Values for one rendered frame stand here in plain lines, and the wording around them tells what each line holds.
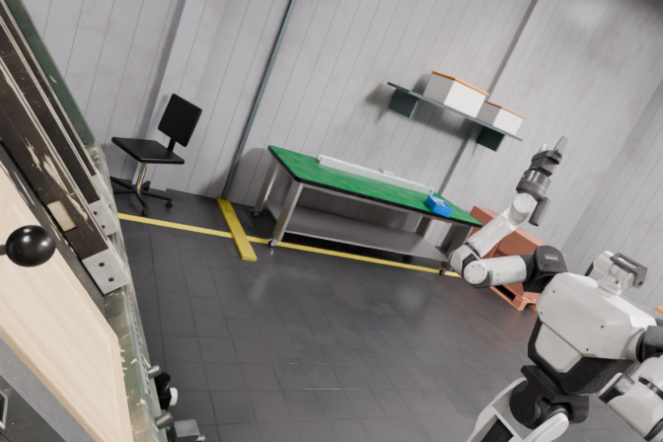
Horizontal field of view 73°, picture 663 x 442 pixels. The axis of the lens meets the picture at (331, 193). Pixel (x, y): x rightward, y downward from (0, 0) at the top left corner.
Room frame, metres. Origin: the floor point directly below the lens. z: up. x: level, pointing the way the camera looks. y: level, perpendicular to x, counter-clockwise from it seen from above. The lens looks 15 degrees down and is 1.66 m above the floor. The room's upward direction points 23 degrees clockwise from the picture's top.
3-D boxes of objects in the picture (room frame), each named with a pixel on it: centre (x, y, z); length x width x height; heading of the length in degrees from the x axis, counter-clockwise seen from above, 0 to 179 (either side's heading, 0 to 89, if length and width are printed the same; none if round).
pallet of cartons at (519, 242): (5.52, -2.40, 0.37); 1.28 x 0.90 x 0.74; 31
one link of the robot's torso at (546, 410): (1.30, -0.87, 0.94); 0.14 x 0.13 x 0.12; 31
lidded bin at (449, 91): (5.08, -0.80, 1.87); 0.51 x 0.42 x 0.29; 121
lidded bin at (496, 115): (5.47, -1.45, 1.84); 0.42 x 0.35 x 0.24; 121
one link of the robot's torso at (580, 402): (1.33, -0.93, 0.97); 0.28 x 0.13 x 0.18; 121
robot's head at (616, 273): (1.29, -0.85, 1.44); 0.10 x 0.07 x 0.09; 31
